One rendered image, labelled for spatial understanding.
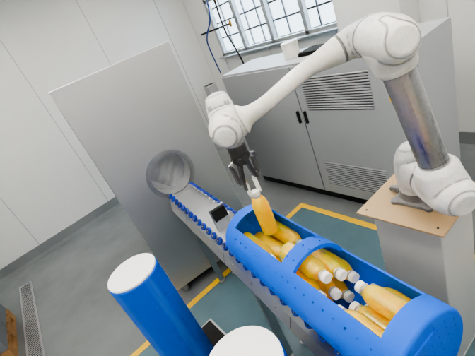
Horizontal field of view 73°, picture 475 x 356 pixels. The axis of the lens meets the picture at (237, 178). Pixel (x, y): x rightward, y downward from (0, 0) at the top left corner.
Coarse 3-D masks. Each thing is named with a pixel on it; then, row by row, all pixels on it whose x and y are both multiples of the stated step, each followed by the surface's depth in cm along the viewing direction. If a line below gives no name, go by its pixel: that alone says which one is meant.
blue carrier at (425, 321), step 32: (256, 224) 154; (288, 224) 147; (256, 256) 125; (288, 256) 112; (352, 256) 113; (288, 288) 108; (352, 288) 119; (320, 320) 95; (352, 320) 86; (416, 320) 76; (448, 320) 80; (352, 352) 85; (384, 352) 77; (416, 352) 76; (448, 352) 85
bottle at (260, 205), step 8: (256, 200) 135; (264, 200) 136; (256, 208) 136; (264, 208) 135; (256, 216) 139; (264, 216) 137; (272, 216) 139; (264, 224) 139; (272, 224) 139; (264, 232) 142; (272, 232) 141
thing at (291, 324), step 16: (192, 192) 256; (176, 208) 249; (192, 208) 232; (208, 208) 224; (192, 224) 220; (208, 224) 206; (208, 240) 198; (224, 240) 185; (224, 256) 180; (240, 272) 164; (256, 288) 152; (272, 304) 140; (288, 320) 131; (304, 336) 123; (320, 352) 115
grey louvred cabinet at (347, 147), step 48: (432, 48) 209; (240, 96) 358; (288, 96) 301; (336, 96) 258; (384, 96) 229; (432, 96) 219; (288, 144) 341; (336, 144) 289; (384, 144) 251; (336, 192) 326
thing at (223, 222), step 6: (222, 204) 191; (210, 210) 188; (216, 210) 188; (222, 210) 190; (216, 216) 189; (222, 216) 191; (228, 216) 195; (216, 222) 192; (222, 222) 194; (228, 222) 196; (222, 228) 195
